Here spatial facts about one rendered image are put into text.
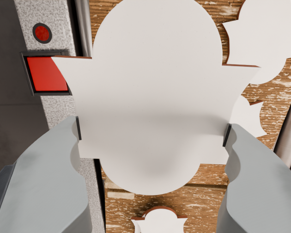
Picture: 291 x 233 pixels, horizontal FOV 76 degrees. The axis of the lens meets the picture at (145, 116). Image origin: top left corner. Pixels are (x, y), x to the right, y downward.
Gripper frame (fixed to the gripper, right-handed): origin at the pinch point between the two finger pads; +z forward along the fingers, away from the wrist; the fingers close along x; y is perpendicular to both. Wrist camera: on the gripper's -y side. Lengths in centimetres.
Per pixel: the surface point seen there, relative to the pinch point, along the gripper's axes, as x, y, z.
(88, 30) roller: -10.3, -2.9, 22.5
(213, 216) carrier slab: 17.8, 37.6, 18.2
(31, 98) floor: -82, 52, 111
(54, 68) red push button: -16.4, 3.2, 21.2
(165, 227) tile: 5.5, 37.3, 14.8
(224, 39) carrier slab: 11.2, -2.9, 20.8
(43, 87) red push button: -18.8, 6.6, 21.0
